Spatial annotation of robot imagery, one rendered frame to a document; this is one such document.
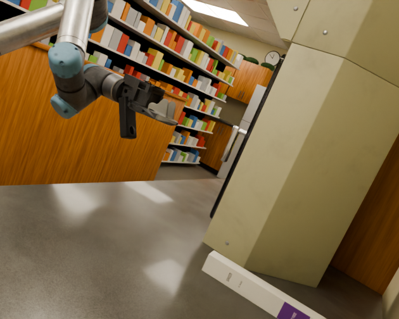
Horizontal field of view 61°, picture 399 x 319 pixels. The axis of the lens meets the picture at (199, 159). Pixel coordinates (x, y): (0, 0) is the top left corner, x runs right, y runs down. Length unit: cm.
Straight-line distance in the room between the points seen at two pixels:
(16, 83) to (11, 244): 214
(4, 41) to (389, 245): 123
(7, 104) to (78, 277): 221
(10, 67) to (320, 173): 221
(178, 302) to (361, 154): 48
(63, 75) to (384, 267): 98
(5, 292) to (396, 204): 92
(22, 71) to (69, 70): 175
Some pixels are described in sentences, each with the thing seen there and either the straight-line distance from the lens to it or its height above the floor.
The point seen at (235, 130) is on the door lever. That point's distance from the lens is 80.
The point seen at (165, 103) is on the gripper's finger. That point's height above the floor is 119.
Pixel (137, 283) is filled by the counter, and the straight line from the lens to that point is 56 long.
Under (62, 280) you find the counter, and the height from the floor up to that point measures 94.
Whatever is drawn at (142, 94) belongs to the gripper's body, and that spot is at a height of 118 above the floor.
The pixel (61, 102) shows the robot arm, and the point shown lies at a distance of 99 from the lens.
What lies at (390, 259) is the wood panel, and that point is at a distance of 108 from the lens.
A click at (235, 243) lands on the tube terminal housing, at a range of 76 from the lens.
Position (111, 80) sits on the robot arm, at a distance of 100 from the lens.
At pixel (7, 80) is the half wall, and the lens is 262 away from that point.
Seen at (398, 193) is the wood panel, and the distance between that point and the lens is 106.
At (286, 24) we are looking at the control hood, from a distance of 77.
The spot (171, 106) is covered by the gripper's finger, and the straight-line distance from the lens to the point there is 92.
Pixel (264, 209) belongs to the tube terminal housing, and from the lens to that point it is 72.
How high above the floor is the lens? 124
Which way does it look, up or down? 10 degrees down
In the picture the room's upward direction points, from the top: 23 degrees clockwise
